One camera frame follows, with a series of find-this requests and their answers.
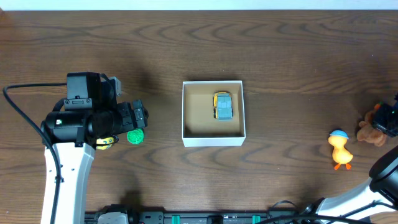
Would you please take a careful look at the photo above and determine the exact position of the brown plush teddy bear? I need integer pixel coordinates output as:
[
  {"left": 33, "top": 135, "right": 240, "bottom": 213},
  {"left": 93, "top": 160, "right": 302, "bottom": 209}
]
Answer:
[{"left": 356, "top": 103, "right": 387, "bottom": 147}]

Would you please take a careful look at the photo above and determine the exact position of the orange rubber duck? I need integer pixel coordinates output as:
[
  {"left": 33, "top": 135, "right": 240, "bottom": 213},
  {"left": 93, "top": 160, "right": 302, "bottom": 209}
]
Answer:
[{"left": 328, "top": 130, "right": 353, "bottom": 170}]

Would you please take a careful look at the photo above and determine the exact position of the white cardboard box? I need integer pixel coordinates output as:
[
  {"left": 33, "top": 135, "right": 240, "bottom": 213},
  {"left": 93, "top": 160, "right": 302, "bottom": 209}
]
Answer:
[{"left": 182, "top": 80, "right": 246, "bottom": 147}]

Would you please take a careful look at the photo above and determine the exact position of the grey yellow toy car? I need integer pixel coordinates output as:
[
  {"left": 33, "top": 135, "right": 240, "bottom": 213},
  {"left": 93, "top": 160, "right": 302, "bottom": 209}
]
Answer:
[{"left": 213, "top": 91, "right": 233, "bottom": 121}]

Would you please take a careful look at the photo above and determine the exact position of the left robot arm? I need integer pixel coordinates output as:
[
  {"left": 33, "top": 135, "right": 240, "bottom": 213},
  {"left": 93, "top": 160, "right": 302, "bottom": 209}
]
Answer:
[{"left": 41, "top": 98, "right": 148, "bottom": 223}]

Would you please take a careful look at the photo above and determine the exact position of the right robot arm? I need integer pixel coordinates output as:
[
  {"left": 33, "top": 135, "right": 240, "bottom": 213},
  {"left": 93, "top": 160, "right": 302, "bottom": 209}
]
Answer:
[{"left": 308, "top": 103, "right": 397, "bottom": 223}]

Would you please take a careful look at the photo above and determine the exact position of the green ridged disc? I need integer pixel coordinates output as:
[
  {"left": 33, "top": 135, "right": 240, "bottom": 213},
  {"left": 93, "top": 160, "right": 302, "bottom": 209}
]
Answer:
[{"left": 126, "top": 129, "right": 144, "bottom": 145}]

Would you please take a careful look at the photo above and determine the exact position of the yellow letter ball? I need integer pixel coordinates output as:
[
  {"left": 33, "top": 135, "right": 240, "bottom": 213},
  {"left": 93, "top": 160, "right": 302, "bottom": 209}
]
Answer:
[{"left": 96, "top": 136, "right": 116, "bottom": 150}]

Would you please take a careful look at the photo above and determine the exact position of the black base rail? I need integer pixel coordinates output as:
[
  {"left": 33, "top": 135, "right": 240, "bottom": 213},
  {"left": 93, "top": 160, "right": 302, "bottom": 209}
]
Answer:
[{"left": 84, "top": 203, "right": 371, "bottom": 224}]

